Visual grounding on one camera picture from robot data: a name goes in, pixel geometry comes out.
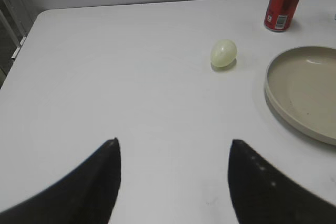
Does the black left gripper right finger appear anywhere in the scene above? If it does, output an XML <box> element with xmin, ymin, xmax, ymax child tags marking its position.
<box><xmin>228</xmin><ymin>140</ymin><xmax>335</xmax><ymax>223</ymax></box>

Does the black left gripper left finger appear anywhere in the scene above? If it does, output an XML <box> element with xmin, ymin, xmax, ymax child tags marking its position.
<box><xmin>1</xmin><ymin>138</ymin><xmax>121</xmax><ymax>223</ymax></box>

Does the beige round plate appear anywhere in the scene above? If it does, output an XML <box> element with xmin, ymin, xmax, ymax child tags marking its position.
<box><xmin>264</xmin><ymin>46</ymin><xmax>335</xmax><ymax>145</ymax></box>

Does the pale green egg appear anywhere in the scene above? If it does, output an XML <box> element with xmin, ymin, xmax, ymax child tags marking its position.
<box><xmin>210</xmin><ymin>39</ymin><xmax>237</xmax><ymax>68</ymax></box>

